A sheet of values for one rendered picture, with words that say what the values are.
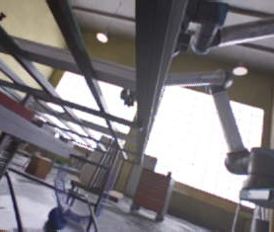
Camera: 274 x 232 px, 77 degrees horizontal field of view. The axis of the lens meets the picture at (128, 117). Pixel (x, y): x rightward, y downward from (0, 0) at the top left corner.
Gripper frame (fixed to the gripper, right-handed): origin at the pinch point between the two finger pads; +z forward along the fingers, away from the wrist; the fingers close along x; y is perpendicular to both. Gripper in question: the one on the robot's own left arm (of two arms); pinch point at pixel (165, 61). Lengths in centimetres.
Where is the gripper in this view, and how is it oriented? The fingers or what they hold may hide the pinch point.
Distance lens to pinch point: 68.0
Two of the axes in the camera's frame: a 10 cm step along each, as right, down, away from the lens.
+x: 9.4, 3.0, -1.6
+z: -3.4, 8.8, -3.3
